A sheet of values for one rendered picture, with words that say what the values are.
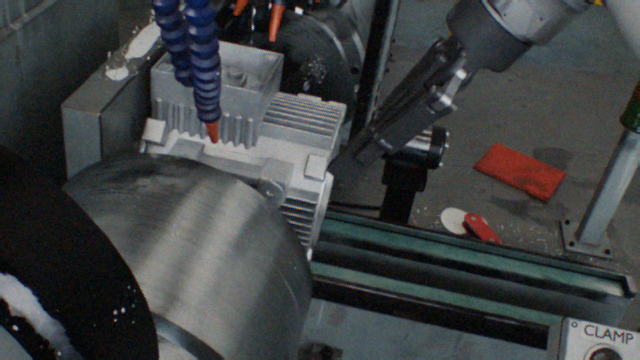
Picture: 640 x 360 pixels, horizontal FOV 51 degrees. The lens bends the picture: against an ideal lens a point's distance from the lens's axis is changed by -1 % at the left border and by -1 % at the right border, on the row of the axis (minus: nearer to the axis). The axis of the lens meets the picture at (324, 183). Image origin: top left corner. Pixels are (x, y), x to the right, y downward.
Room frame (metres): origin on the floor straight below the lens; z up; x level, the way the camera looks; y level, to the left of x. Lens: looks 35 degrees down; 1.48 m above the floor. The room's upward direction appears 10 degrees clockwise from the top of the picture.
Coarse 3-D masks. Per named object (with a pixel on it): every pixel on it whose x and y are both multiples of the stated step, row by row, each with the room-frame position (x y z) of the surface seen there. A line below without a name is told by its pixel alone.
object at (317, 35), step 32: (224, 0) 0.89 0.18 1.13; (256, 0) 0.88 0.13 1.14; (288, 0) 0.88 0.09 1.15; (320, 0) 0.88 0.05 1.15; (352, 0) 0.95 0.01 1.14; (224, 32) 0.88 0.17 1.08; (256, 32) 0.87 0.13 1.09; (288, 32) 0.87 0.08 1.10; (320, 32) 0.87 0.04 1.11; (352, 32) 0.87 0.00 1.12; (288, 64) 0.87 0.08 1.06; (320, 64) 0.85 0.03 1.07; (352, 64) 0.87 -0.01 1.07; (320, 96) 0.87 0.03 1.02; (352, 96) 0.87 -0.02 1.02
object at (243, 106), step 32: (160, 64) 0.64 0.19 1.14; (224, 64) 0.71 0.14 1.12; (256, 64) 0.71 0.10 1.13; (160, 96) 0.62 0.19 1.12; (192, 96) 0.62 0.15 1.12; (224, 96) 0.62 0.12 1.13; (256, 96) 0.61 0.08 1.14; (192, 128) 0.62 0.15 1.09; (224, 128) 0.61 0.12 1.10; (256, 128) 0.61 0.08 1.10
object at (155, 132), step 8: (344, 104) 0.72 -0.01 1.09; (344, 112) 0.71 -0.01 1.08; (152, 120) 0.61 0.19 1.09; (144, 128) 0.60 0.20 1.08; (152, 128) 0.60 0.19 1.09; (160, 128) 0.60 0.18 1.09; (168, 128) 0.62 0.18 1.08; (144, 136) 0.60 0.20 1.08; (152, 136) 0.60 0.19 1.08; (160, 136) 0.60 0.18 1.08; (152, 144) 0.60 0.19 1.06; (160, 144) 0.60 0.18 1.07; (312, 160) 0.59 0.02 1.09; (320, 160) 0.59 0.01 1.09; (312, 168) 0.59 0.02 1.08; (320, 168) 0.59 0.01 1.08; (304, 176) 0.58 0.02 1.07; (312, 176) 0.58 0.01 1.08; (320, 176) 0.58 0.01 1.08; (328, 200) 0.72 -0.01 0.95
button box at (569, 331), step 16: (560, 320) 0.44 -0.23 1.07; (576, 320) 0.43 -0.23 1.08; (560, 336) 0.42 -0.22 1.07; (576, 336) 0.42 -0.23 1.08; (592, 336) 0.42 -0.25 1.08; (608, 336) 0.42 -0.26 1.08; (624, 336) 0.42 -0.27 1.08; (560, 352) 0.41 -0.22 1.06; (576, 352) 0.40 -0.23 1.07; (624, 352) 0.41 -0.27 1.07
